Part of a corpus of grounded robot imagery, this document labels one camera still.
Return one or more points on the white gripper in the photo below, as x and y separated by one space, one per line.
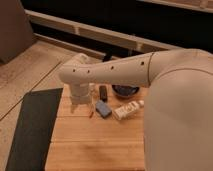
80 94

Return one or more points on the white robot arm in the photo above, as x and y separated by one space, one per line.
178 110

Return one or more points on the blue sponge block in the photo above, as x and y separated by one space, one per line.
102 109

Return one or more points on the dark blue bowl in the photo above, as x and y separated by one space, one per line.
125 91

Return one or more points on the white tube bottle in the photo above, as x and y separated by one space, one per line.
128 109

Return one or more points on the black floor mat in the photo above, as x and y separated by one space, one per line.
33 130

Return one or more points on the dark cabinet corner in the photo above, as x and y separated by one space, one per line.
16 33

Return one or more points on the long wooden wall rail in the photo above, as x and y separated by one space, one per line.
99 34

